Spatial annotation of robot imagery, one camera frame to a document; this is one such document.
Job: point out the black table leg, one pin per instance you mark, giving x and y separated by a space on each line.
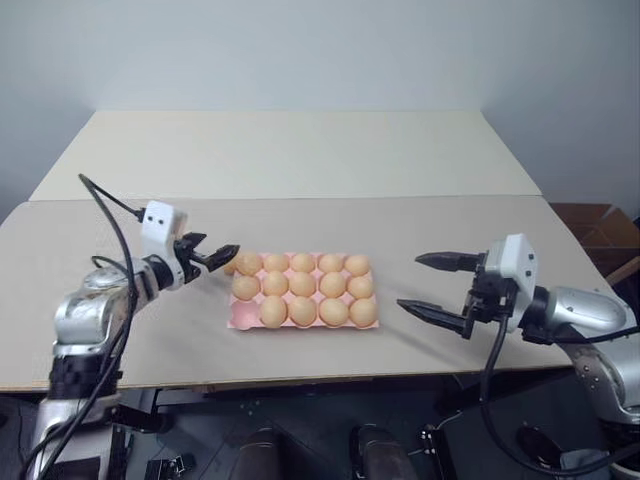
435 452

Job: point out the brown cardboard box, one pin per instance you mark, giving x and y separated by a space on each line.
595 225

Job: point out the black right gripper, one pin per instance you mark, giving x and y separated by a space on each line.
487 300

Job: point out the black table frame bracket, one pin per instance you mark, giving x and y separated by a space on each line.
145 412

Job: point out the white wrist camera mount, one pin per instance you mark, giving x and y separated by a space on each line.
515 270
159 225

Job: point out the pink egg tray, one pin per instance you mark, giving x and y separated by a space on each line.
242 317

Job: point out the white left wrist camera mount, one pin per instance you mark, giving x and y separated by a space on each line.
159 225

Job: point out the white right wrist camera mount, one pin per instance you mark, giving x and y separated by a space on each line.
515 270

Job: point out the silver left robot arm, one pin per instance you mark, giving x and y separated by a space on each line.
82 310

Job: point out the tan egg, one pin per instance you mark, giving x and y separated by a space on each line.
330 263
303 310
363 312
302 283
233 267
302 262
276 263
249 263
246 288
333 283
273 311
357 265
275 283
360 287
333 311

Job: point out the dark rounded shape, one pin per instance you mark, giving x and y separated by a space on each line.
377 452
260 457

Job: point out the black metal clamp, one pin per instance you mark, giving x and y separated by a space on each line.
170 467

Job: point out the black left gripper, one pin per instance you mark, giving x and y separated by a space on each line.
187 260

